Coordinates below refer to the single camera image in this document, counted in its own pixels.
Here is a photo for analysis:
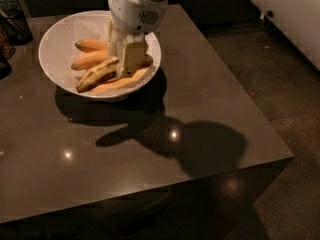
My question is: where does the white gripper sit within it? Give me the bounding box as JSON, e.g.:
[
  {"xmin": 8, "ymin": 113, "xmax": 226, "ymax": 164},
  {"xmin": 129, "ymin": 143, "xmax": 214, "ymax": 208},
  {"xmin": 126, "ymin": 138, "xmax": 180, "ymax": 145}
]
[{"xmin": 108, "ymin": 0, "xmax": 168, "ymax": 78}]

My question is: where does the spotted yellow banana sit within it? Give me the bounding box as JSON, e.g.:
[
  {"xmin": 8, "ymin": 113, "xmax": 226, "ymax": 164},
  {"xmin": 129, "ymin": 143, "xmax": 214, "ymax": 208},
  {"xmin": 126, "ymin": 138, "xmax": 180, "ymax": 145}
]
[{"xmin": 76, "ymin": 57, "xmax": 119, "ymax": 93}]

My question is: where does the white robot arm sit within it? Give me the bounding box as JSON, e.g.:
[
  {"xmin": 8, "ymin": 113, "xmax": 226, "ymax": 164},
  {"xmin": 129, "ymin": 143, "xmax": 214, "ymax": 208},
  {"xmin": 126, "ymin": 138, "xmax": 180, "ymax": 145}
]
[{"xmin": 107, "ymin": 0, "xmax": 320, "ymax": 70}]

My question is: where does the top yellow banana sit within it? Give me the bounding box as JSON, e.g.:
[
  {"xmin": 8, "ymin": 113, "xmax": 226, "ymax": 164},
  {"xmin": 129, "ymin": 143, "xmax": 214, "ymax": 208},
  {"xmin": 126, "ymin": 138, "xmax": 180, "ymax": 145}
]
[{"xmin": 75, "ymin": 39, "xmax": 108, "ymax": 52}]

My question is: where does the lower right yellow banana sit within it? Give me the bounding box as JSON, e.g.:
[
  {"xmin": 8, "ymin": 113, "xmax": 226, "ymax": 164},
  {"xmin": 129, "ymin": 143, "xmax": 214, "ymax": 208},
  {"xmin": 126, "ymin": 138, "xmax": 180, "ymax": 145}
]
[{"xmin": 92, "ymin": 67, "xmax": 149, "ymax": 93}]

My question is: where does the white bowl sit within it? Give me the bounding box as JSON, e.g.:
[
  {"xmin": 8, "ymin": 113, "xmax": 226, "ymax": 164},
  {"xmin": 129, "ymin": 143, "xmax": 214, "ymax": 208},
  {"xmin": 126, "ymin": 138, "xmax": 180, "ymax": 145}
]
[{"xmin": 38, "ymin": 10, "xmax": 161, "ymax": 101}]

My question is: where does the brown object at left edge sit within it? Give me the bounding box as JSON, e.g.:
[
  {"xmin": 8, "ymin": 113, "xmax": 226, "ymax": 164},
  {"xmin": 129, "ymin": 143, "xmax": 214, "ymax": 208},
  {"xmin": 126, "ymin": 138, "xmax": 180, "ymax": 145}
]
[{"xmin": 0, "ymin": 26, "xmax": 15, "ymax": 79}]

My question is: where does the black wire mesh basket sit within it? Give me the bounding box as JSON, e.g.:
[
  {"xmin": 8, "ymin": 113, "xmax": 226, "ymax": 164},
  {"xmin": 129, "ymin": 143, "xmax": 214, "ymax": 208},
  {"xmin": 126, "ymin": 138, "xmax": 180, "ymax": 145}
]
[{"xmin": 0, "ymin": 9, "xmax": 33, "ymax": 45}]

